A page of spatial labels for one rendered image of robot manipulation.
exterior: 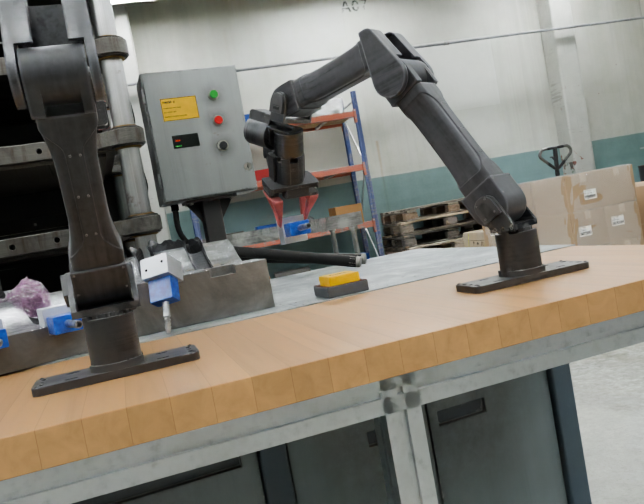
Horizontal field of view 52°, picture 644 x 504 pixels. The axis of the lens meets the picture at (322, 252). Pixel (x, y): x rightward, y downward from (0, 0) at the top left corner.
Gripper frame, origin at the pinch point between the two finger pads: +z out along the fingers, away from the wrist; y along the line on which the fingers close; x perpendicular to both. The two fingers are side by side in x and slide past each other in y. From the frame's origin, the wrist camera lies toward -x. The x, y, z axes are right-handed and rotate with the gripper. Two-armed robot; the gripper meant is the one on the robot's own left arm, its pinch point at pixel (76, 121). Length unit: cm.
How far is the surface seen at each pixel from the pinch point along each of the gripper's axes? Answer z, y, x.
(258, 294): -6.6, -25.2, 36.7
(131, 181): 66, -10, 3
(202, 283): -7.0, -15.6, 32.7
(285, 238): 6.6, -35.4, 27.5
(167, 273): -12.1, -9.7, 29.8
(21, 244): 72, 22, 15
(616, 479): 44, -132, 118
